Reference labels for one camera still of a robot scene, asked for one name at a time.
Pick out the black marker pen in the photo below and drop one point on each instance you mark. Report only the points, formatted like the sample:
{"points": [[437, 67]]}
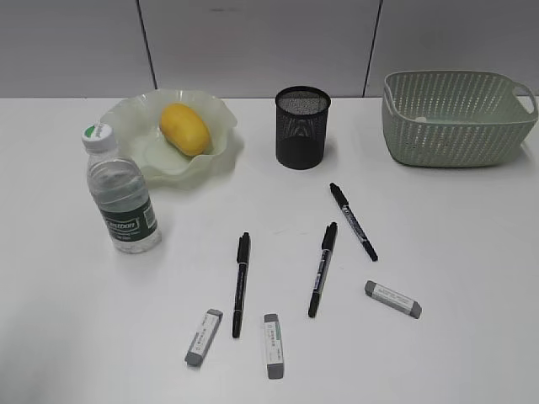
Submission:
{"points": [[344, 206], [327, 248], [243, 253]]}

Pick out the yellow mango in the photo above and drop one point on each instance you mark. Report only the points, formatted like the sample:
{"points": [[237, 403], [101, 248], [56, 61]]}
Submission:
{"points": [[184, 128]]}

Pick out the grey eraser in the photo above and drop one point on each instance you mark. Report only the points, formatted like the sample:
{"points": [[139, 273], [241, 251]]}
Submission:
{"points": [[274, 355], [395, 300], [203, 338]]}

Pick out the clear water bottle green label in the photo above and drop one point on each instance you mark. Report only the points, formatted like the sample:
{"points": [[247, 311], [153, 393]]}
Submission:
{"points": [[120, 192]]}

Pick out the black mesh pen holder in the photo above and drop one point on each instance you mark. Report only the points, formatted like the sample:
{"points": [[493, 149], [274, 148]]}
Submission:
{"points": [[301, 126]]}

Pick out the pale green wavy plate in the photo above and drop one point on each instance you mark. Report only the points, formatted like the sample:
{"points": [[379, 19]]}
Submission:
{"points": [[135, 123]]}

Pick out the green woven plastic basket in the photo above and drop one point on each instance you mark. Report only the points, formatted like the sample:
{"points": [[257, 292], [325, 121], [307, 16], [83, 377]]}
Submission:
{"points": [[455, 119]]}

